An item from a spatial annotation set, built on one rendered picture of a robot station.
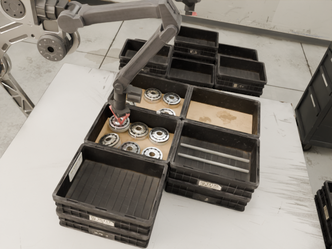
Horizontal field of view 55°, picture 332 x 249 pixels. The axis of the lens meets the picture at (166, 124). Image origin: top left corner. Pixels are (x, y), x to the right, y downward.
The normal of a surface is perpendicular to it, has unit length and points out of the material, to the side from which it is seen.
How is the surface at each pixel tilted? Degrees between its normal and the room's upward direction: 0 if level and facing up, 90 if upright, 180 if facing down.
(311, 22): 90
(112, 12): 92
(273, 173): 0
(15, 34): 90
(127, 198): 0
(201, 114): 0
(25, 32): 90
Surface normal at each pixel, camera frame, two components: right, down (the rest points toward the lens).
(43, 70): 0.11, -0.71
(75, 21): -0.15, 0.75
